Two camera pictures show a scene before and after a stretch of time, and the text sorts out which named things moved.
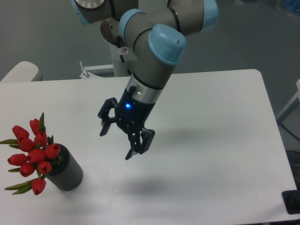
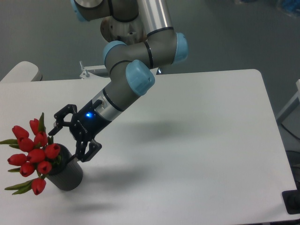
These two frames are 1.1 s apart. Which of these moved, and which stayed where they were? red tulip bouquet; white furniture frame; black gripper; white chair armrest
Moved: black gripper
Stayed: white chair armrest; red tulip bouquet; white furniture frame
